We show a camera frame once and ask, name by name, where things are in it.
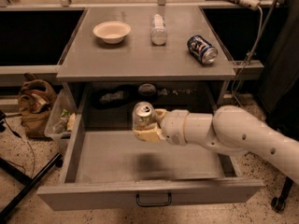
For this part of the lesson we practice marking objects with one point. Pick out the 7up soda can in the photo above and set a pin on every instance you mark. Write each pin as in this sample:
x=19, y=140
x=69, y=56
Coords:
x=143, y=115

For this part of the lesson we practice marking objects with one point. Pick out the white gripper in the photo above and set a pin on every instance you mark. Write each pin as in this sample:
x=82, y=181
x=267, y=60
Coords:
x=174, y=126

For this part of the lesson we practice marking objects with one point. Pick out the white paper bowl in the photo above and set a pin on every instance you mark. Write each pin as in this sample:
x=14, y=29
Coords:
x=112, y=32

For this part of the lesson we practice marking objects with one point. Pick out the black metal stand legs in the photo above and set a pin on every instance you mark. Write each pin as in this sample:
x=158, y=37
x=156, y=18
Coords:
x=25, y=163

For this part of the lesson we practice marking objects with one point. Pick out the grey cabinet counter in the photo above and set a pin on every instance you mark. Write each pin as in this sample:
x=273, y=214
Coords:
x=136, y=58

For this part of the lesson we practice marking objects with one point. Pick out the blue pepsi can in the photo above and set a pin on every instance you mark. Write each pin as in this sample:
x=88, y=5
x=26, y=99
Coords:
x=202, y=50

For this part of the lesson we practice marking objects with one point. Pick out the clear plastic water bottle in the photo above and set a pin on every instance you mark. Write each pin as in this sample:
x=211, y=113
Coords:
x=158, y=30

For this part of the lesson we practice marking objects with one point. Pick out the black drawer handle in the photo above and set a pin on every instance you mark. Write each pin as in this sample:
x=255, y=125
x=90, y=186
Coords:
x=153, y=200

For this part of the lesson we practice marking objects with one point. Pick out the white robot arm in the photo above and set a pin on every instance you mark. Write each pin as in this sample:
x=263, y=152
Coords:
x=230, y=131

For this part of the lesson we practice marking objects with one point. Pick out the black office chair base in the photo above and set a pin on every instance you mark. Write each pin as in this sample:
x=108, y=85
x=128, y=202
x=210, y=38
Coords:
x=278, y=204

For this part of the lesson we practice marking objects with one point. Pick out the brown fabric bag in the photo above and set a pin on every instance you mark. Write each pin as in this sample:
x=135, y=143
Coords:
x=36, y=100

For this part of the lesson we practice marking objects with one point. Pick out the clear plastic bin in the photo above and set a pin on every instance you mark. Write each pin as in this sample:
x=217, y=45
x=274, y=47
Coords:
x=56, y=128

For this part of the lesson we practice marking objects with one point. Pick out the grey open top drawer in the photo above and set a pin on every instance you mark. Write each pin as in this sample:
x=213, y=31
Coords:
x=105, y=166

